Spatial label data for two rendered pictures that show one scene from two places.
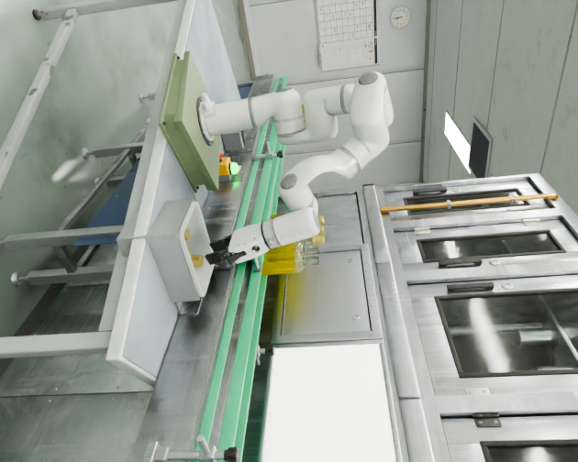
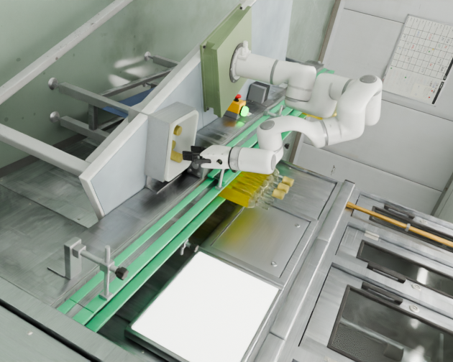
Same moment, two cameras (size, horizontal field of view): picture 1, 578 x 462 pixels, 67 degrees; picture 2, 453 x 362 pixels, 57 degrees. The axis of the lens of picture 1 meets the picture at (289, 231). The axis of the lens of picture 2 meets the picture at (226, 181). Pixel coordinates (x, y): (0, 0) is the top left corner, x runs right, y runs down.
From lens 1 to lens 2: 28 cm
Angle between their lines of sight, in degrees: 10
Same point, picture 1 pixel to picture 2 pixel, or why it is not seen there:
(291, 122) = (299, 90)
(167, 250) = (158, 132)
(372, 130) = (349, 116)
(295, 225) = (255, 158)
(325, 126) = (323, 104)
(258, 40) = (336, 39)
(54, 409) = (30, 210)
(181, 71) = (237, 17)
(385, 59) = (444, 103)
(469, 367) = (339, 344)
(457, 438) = not seen: outside the picture
